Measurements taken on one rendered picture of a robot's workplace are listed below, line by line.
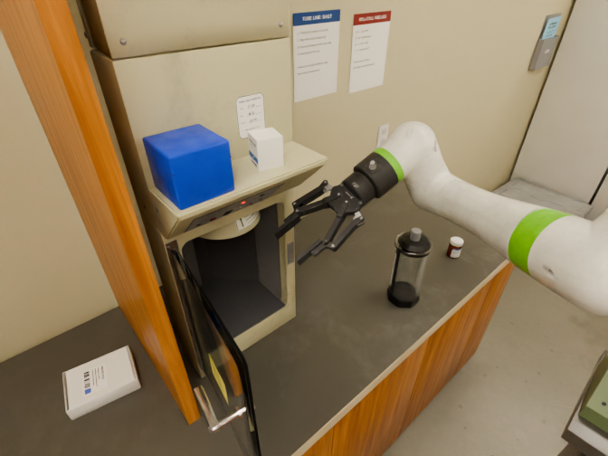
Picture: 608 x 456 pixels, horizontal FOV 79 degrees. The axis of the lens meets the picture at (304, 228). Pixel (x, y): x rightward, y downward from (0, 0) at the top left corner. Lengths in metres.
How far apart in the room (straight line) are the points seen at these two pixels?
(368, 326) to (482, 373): 1.30
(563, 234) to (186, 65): 0.62
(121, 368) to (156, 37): 0.80
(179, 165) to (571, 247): 0.57
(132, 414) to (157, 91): 0.75
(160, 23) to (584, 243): 0.67
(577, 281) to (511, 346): 1.96
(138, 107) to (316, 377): 0.76
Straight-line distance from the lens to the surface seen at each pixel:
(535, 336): 2.69
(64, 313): 1.33
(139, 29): 0.63
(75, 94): 0.52
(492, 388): 2.34
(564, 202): 3.49
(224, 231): 0.84
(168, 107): 0.66
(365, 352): 1.09
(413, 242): 1.08
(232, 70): 0.70
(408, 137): 0.85
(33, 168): 1.10
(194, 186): 0.59
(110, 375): 1.11
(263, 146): 0.67
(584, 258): 0.62
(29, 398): 1.22
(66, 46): 0.51
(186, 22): 0.66
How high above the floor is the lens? 1.82
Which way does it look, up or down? 36 degrees down
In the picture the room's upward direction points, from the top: straight up
